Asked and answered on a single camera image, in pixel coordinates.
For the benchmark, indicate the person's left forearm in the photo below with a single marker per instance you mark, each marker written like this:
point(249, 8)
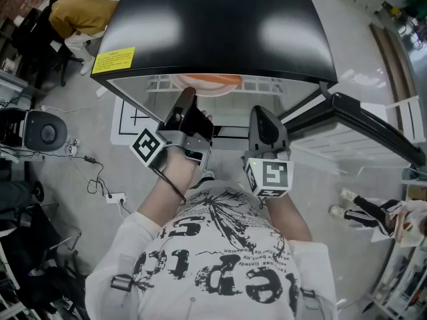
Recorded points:
point(170, 192)

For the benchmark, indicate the white floor mat black lines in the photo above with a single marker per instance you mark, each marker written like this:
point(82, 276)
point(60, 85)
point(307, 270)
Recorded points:
point(128, 125)

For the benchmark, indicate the black office chair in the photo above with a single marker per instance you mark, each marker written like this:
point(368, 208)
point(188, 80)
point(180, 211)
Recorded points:
point(40, 45)

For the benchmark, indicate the person's right forearm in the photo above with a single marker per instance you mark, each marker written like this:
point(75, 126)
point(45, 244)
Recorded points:
point(287, 218)

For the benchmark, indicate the black fridge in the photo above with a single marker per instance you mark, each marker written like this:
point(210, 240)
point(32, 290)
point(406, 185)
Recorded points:
point(217, 25)

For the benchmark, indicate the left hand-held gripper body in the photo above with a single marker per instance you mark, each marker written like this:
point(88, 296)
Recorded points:
point(181, 135)

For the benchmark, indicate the orange plate of food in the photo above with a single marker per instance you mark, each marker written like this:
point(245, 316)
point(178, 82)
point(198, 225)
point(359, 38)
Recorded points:
point(213, 82)

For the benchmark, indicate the white power strip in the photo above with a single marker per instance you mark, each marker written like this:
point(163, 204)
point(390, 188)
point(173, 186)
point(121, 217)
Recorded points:
point(116, 198)

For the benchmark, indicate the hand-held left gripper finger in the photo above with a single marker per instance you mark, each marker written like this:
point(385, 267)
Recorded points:
point(185, 102)

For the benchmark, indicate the black bag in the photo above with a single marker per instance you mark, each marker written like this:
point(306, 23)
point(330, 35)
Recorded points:
point(50, 288)

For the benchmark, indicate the brown wooden board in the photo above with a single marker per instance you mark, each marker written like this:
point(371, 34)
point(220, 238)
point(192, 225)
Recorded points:
point(392, 65)

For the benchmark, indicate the black round fan unit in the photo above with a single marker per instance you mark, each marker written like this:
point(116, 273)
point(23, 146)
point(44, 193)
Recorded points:
point(45, 131)

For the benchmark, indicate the person's white printed shirt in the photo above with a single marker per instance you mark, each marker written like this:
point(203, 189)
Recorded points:
point(213, 265)

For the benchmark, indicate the white storage shelf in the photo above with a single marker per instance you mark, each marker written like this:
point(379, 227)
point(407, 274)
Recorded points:
point(400, 282)

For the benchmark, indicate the person's left hand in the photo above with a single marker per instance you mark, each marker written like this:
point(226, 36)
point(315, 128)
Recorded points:
point(207, 115)

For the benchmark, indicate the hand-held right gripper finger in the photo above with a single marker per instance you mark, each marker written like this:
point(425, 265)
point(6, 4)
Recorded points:
point(259, 112)

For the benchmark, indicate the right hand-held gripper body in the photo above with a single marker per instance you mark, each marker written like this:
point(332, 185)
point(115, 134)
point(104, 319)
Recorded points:
point(271, 175)

